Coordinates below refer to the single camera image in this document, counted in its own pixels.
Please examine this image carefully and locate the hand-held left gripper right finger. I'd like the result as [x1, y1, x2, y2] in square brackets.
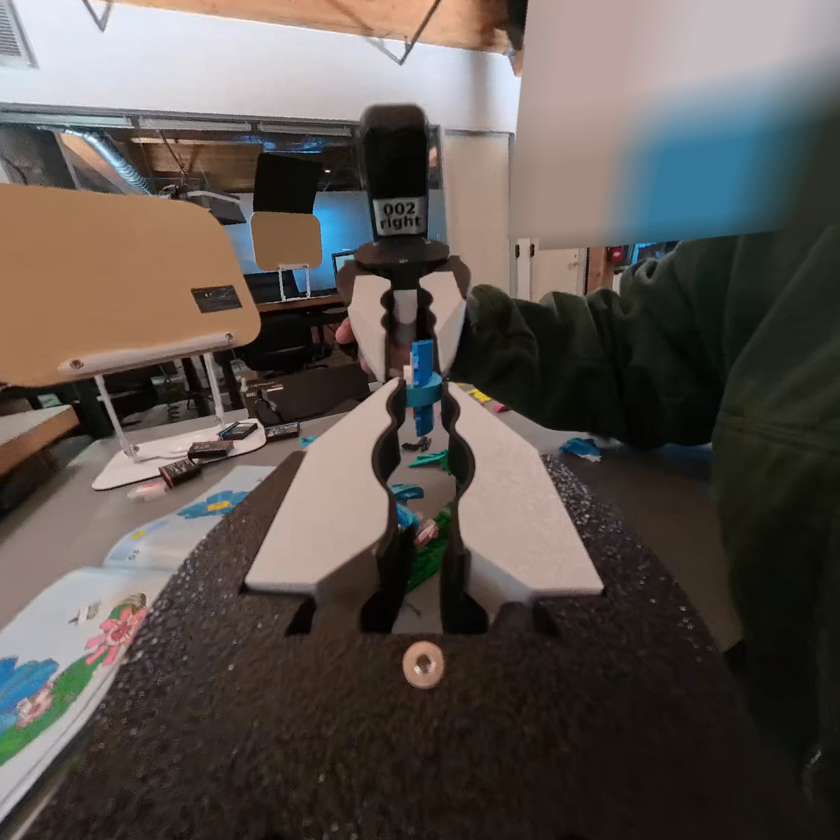
[438, 382, 605, 635]

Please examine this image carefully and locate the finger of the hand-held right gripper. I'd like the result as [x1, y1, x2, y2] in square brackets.
[419, 270, 469, 380]
[346, 272, 399, 385]

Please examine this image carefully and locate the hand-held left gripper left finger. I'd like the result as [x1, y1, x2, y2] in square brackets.
[244, 377, 412, 635]

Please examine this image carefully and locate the blue lego petal white end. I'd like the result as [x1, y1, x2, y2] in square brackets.
[403, 340, 445, 439]

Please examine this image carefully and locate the lego flower model green base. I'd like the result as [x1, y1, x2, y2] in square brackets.
[392, 482, 455, 593]

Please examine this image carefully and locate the person's right forearm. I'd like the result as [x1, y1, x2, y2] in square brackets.
[449, 223, 840, 455]

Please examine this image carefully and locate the lego instruction booklet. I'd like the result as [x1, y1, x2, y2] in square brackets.
[0, 465, 277, 770]

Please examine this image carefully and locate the person's right hand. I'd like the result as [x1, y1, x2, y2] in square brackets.
[335, 314, 376, 378]

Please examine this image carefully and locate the wooden back desk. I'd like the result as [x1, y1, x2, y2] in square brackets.
[252, 294, 347, 314]

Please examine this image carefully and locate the black office chair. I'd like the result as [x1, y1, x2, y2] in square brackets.
[241, 307, 343, 376]

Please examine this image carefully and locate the black computer case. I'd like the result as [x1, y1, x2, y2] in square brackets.
[255, 379, 370, 429]

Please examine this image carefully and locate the black hanging panel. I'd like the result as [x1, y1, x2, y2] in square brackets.
[254, 152, 324, 215]

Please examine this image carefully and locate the small wooden panel stand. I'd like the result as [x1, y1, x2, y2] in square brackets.
[251, 211, 323, 303]

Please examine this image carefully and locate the wooden panel stand white base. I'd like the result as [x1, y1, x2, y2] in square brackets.
[0, 184, 266, 492]

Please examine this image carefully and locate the person's green jacket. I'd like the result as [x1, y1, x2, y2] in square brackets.
[710, 394, 840, 818]

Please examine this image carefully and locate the wooden side table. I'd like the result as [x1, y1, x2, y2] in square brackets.
[0, 406, 81, 478]

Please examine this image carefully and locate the silver air duct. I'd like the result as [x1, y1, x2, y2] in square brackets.
[61, 128, 156, 196]

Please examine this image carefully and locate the white wall vent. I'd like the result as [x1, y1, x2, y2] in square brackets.
[0, 0, 38, 70]

